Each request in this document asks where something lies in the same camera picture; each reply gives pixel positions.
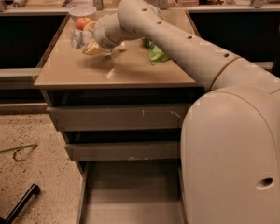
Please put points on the black chair leg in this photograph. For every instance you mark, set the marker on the black chair leg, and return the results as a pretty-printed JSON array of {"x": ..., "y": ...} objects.
[{"x": 33, "y": 190}]

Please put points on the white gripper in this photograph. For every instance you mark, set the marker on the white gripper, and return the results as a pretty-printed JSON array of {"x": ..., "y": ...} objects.
[{"x": 100, "y": 34}]

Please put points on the red apple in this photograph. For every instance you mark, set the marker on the red apple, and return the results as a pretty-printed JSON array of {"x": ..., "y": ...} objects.
[{"x": 82, "y": 22}]

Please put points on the middle grey drawer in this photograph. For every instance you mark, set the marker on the middle grey drawer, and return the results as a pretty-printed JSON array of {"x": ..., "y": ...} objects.
[{"x": 130, "y": 151}]

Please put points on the grey drawer cabinet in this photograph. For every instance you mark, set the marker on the grey drawer cabinet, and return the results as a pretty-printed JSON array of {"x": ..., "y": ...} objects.
[{"x": 70, "y": 78}]

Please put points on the clear blue plastic bottle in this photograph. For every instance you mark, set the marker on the clear blue plastic bottle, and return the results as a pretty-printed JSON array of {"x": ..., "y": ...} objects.
[{"x": 80, "y": 38}]

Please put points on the green chip bag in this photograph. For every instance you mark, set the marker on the green chip bag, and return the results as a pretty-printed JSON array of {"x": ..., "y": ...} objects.
[{"x": 156, "y": 55}]

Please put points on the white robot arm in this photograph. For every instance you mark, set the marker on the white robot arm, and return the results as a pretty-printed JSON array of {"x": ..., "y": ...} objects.
[{"x": 230, "y": 140}]

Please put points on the top grey drawer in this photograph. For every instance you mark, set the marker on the top grey drawer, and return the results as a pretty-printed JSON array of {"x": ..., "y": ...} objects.
[{"x": 117, "y": 117}]

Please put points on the white bowl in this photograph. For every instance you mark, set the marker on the white bowl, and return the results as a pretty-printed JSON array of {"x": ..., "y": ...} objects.
[{"x": 84, "y": 11}]

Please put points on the open bottom grey drawer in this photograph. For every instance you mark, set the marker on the open bottom grey drawer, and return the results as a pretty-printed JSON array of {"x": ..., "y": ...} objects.
[{"x": 131, "y": 192}]

